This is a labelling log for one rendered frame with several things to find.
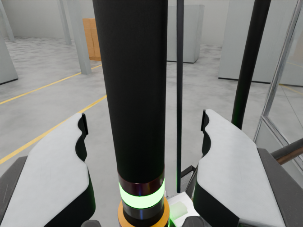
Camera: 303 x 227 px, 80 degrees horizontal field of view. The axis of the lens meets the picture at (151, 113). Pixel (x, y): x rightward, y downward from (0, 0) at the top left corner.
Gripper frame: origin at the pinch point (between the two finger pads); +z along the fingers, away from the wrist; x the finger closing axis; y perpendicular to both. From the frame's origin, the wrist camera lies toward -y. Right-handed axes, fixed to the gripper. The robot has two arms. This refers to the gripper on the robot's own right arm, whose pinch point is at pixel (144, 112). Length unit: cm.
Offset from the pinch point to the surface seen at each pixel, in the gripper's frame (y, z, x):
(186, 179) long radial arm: 53, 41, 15
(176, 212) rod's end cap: 10.7, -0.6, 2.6
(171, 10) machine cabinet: -17, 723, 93
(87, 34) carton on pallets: 59, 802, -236
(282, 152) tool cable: 9.9, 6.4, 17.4
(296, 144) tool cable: 9.9, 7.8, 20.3
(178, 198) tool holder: 11.0, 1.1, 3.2
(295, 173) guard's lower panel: 74, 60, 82
